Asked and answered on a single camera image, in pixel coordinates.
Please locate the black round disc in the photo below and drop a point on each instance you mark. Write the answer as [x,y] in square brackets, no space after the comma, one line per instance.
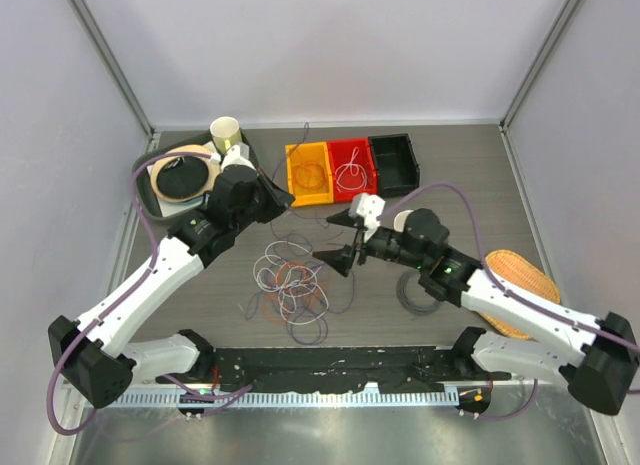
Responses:
[182,178]

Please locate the black plastic bin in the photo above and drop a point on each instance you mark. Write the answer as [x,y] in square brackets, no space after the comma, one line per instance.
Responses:
[396,165]

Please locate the pink white mug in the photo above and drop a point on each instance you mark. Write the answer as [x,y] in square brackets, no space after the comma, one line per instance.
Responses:
[401,219]

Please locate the cream yellow cup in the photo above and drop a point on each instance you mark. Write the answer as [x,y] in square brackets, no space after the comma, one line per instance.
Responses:
[225,132]

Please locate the beige wooden plate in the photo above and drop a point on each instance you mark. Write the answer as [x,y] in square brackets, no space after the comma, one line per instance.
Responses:
[202,153]

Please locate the dark green plastic tray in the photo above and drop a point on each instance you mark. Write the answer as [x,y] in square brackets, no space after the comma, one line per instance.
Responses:
[158,209]

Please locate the aluminium corner post left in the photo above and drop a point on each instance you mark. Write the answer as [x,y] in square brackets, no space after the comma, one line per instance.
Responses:
[103,49]

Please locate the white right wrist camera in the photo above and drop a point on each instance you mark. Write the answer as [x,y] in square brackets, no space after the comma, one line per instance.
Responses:
[367,208]

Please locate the yellow plastic bin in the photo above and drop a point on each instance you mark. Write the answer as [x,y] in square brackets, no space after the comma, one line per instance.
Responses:
[309,177]

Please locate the white square board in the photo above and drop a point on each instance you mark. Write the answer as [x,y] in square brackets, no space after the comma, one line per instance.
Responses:
[155,170]

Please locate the aluminium corner post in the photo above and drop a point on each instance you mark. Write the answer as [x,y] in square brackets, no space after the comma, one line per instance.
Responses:
[103,49]
[551,41]

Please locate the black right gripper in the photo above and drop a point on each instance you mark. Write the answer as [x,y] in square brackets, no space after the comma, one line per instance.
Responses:
[340,259]

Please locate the aluminium corner post right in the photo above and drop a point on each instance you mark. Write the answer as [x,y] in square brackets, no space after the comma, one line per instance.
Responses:
[551,41]

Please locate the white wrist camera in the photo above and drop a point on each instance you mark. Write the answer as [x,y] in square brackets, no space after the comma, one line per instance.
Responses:
[238,154]
[367,208]

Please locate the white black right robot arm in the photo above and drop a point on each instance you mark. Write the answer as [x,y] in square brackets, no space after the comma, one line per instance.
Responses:
[596,359]

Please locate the red plastic bin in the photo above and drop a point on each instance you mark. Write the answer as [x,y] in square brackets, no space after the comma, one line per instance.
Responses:
[352,168]

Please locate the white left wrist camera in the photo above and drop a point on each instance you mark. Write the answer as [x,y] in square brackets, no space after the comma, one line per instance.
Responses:
[238,154]

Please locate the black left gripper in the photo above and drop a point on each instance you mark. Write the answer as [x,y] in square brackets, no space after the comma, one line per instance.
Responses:
[279,200]

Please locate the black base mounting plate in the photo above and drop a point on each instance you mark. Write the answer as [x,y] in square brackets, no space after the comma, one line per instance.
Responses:
[338,370]

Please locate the orange woven mat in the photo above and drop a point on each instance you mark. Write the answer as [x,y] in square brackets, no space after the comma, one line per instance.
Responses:
[517,270]

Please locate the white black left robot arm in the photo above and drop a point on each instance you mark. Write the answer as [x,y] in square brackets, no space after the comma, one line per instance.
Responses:
[95,352]

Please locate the aluminium rail frame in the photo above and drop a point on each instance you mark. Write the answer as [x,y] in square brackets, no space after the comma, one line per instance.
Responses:
[170,376]

